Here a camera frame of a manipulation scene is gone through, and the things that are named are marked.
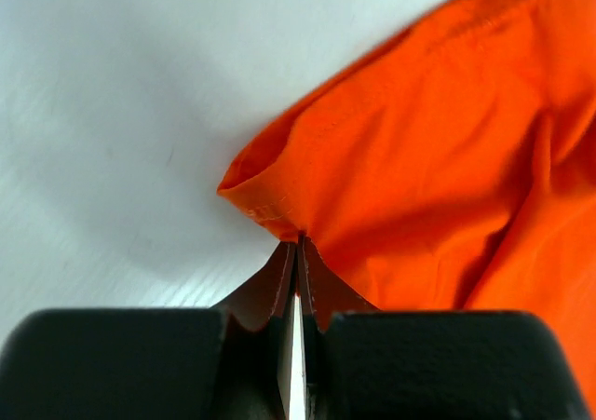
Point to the orange t-shirt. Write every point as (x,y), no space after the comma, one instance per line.
(451,168)

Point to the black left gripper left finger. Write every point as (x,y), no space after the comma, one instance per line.
(264,295)

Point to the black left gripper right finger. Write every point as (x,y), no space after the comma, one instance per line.
(322,292)

